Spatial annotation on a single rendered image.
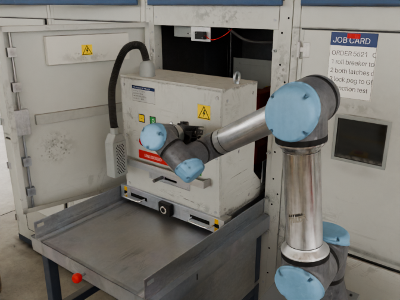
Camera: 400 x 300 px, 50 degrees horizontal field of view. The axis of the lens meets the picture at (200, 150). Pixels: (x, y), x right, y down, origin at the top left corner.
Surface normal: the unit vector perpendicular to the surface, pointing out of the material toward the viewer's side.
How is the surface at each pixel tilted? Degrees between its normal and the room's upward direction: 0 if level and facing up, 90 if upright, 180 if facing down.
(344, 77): 90
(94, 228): 0
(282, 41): 90
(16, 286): 0
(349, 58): 90
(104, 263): 0
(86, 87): 90
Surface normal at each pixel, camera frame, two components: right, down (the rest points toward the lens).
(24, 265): 0.00, -0.95
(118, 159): 0.79, 0.20
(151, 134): -0.37, 0.04
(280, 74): -0.61, 0.25
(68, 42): 0.59, 0.26
